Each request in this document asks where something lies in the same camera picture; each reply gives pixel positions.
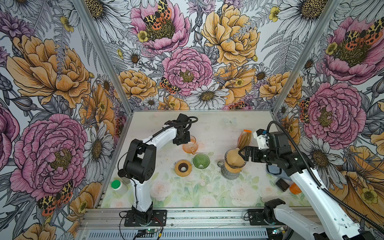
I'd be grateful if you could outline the clear grey glass carafe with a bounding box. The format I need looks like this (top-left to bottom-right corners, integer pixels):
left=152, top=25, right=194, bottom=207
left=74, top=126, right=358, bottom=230
left=217, top=162, right=240, bottom=180

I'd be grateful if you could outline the brown paper coffee filter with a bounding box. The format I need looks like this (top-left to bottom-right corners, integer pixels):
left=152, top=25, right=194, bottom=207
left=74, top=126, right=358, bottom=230
left=225, top=147, right=247, bottom=169

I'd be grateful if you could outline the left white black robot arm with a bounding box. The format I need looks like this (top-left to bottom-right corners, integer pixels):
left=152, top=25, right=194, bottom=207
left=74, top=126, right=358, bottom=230
left=118, top=114, right=198, bottom=223

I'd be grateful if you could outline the green lid bottle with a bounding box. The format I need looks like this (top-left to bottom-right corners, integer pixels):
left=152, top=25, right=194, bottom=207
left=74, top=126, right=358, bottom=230
left=111, top=180, right=128, bottom=197

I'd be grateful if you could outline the aluminium rail frame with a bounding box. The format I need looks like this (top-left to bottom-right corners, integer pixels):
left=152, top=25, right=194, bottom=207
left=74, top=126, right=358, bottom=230
left=75, top=207, right=321, bottom=240

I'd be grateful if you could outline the right black corrugated cable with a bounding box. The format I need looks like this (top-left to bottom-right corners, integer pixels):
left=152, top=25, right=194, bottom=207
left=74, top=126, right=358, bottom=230
left=266, top=120, right=384, bottom=233

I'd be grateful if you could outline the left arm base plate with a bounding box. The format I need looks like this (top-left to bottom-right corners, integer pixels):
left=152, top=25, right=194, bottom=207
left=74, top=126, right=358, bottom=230
left=124, top=210, right=168, bottom=227

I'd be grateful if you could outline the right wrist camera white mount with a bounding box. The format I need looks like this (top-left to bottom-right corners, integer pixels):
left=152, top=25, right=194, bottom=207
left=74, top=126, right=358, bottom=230
left=253, top=129, right=269, bottom=150

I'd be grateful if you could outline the green glass dripper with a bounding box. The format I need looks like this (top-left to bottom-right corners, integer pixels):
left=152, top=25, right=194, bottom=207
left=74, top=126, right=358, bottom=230
left=193, top=154, right=211, bottom=170

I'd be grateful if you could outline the clear grey glass dripper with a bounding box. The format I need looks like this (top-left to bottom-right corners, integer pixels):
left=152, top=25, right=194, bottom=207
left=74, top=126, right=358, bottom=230
left=224, top=148, right=247, bottom=170

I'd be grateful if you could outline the orange lid bottle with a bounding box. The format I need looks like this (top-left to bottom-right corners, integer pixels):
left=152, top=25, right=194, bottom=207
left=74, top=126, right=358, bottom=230
left=289, top=183, right=302, bottom=195

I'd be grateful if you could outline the orange coffee filter pack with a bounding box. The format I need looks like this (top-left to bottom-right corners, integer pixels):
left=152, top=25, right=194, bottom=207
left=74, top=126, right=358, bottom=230
left=237, top=130, right=252, bottom=150

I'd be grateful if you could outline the wooden ring holder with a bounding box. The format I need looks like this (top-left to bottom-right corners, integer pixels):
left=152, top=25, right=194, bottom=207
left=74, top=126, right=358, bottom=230
left=175, top=160, right=192, bottom=177
left=225, top=164, right=243, bottom=174

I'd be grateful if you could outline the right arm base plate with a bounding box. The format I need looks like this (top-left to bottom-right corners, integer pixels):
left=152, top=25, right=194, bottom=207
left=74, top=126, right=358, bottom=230
left=247, top=208, right=276, bottom=226

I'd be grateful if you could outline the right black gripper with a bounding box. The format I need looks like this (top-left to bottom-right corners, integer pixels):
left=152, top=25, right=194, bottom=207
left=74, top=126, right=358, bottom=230
left=238, top=145, right=279, bottom=165

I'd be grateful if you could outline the orange glass carafe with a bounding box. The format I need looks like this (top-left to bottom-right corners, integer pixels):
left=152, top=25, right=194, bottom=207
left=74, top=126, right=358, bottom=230
left=183, top=136, right=199, bottom=155

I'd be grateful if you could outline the green circuit board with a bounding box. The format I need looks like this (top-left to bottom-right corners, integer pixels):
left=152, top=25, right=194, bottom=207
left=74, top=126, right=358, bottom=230
left=272, top=227, right=286, bottom=235

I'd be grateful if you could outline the small black box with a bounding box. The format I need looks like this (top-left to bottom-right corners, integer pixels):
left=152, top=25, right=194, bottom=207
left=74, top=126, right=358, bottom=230
left=275, top=178, right=290, bottom=192

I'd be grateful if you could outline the black lid jar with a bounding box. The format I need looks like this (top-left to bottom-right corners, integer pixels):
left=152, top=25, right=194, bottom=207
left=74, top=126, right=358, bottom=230
left=118, top=169, right=127, bottom=179

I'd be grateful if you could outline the wooden ring holder front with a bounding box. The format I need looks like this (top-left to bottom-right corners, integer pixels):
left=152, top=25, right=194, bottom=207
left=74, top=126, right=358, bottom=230
left=225, top=164, right=243, bottom=174

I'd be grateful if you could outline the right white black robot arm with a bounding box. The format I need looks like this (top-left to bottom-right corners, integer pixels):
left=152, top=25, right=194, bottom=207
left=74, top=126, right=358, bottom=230
left=239, top=130, right=375, bottom=240

